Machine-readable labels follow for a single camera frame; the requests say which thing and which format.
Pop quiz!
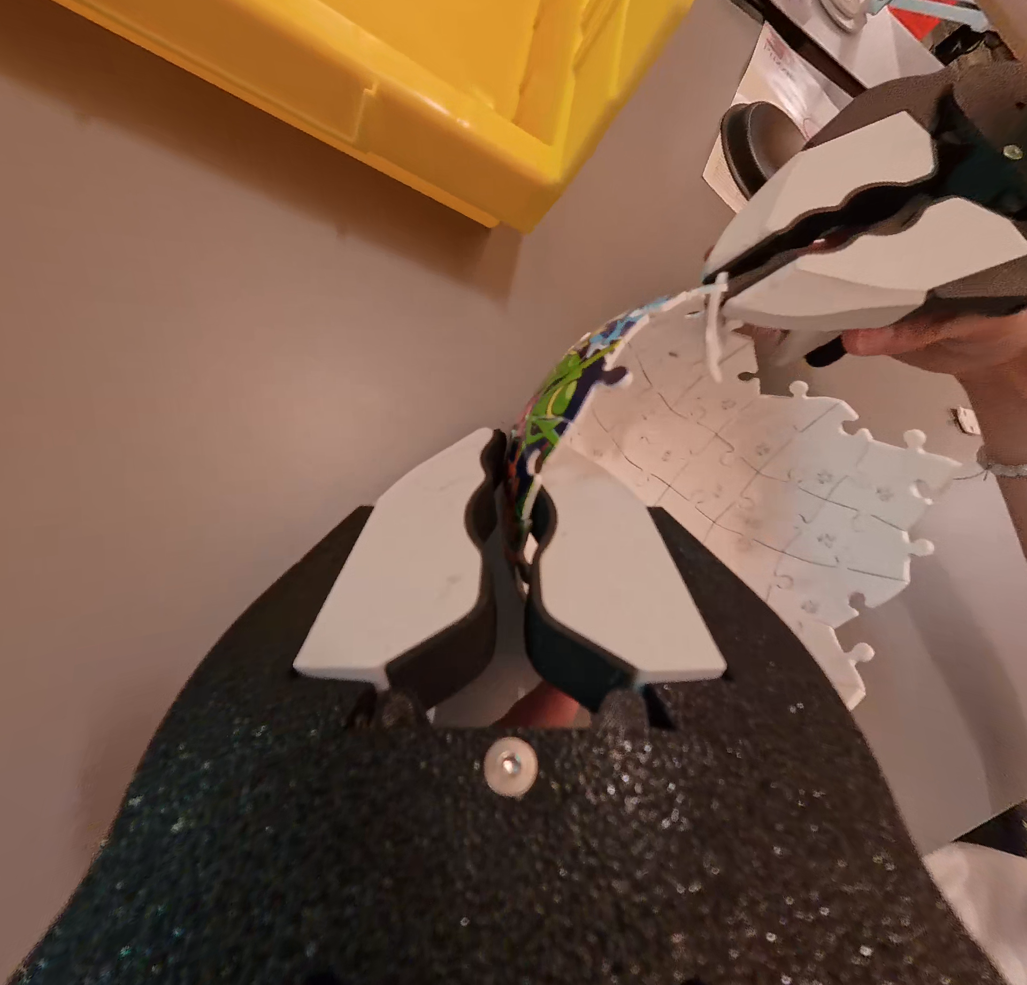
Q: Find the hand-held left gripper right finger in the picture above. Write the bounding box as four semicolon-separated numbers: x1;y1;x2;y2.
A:
522;449;729;715

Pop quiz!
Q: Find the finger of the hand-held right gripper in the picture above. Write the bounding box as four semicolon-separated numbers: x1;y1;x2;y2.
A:
704;109;944;286
718;197;1027;336

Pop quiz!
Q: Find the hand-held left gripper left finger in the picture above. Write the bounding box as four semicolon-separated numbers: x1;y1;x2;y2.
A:
293;427;523;711

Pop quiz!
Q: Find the white puzzle piece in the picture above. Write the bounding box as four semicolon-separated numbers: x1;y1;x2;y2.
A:
686;271;743;384

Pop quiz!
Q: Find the colourful puzzle ball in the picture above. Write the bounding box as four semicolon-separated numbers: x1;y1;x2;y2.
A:
497;274;964;711

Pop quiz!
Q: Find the person's right forearm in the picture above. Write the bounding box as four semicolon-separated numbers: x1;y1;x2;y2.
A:
963;371;1027;561

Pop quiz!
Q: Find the black round ball stand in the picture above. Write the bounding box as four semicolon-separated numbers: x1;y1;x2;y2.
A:
719;102;807;201

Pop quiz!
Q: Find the person's right hand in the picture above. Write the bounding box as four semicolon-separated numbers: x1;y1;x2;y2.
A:
842;311;1027;396

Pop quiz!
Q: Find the person's left hand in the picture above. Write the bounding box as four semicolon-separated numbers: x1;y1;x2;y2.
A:
505;684;583;731

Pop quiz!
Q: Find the printed instruction sheet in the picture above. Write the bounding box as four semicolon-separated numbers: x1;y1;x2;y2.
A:
702;22;844;217

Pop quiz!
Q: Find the white clothing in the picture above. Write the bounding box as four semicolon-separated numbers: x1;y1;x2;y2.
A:
921;839;1027;985

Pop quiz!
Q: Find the yellow plastic bin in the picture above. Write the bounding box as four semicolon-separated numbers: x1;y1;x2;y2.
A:
0;0;707;235

